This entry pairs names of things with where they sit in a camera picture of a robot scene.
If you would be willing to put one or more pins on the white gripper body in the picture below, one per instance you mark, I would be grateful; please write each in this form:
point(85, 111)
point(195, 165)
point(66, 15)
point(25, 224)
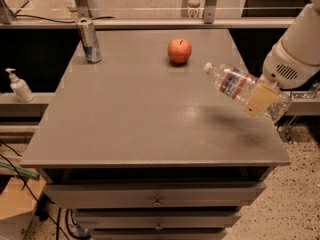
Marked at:
point(282, 65)

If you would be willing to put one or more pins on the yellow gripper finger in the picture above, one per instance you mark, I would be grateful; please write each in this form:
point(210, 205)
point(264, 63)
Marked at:
point(261, 98)

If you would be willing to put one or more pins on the clear plastic water bottle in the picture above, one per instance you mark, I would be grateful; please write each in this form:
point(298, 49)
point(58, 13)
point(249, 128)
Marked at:
point(238, 84)

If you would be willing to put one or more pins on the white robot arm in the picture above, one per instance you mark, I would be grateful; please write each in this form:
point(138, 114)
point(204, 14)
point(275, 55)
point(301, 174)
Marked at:
point(304, 32)

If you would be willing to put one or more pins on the silver blue redbull can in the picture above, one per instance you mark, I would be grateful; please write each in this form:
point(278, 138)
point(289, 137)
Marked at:
point(89, 39)

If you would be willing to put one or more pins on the white pump dispenser bottle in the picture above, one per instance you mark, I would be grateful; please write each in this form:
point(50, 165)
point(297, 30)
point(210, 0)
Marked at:
point(19, 87)

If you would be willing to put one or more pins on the red apple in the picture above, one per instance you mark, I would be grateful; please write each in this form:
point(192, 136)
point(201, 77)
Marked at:
point(179, 50)

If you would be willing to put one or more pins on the grey drawer cabinet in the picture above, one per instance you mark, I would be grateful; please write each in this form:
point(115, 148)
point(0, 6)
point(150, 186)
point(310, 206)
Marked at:
point(134, 127)

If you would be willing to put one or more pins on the top drawer knob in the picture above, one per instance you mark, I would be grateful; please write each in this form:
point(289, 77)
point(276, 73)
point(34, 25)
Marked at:
point(157, 203)

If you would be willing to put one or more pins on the drawer knob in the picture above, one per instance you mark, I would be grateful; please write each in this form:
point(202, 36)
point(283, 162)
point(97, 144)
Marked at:
point(158, 227)
point(157, 203)

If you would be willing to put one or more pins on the green rod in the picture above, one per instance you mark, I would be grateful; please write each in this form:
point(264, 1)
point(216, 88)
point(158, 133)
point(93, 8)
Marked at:
point(20, 170)

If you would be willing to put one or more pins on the cardboard box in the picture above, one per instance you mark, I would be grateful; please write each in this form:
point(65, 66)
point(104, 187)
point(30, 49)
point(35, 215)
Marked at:
point(17, 208)

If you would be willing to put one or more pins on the metal frame rail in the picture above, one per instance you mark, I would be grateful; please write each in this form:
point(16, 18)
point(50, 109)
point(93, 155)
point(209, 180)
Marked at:
point(144, 14)

